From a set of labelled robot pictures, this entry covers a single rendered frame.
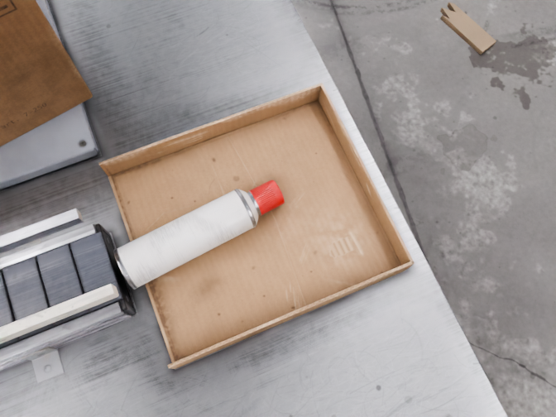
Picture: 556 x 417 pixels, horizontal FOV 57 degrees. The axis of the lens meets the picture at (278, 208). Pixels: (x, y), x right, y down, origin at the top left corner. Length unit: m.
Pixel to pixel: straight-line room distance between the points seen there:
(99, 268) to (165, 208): 0.11
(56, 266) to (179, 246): 0.14
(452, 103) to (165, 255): 1.34
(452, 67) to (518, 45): 0.25
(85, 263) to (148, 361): 0.13
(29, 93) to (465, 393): 0.61
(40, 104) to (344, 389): 0.50
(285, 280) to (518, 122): 1.32
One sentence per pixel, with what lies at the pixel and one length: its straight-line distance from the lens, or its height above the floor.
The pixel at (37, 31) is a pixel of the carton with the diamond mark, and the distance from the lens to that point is 0.62.
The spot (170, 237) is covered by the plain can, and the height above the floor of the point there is 0.89.
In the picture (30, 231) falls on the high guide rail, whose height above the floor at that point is 0.96.
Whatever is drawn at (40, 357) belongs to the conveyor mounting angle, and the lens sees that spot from 0.67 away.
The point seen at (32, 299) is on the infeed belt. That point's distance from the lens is 0.63.
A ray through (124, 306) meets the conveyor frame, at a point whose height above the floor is 0.88.
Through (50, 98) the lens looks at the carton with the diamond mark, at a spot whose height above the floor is 0.89.
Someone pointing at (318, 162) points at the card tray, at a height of 0.83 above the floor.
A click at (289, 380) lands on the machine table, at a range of 0.62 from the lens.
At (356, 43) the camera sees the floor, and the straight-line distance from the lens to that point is 1.83.
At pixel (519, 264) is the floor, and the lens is 1.66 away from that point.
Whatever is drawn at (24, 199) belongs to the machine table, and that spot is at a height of 0.83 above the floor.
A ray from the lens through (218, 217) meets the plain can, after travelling 0.60.
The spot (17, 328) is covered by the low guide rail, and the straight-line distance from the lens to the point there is 0.60.
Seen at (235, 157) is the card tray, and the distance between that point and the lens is 0.68.
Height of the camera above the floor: 1.45
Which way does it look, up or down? 71 degrees down
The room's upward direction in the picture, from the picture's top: 4 degrees clockwise
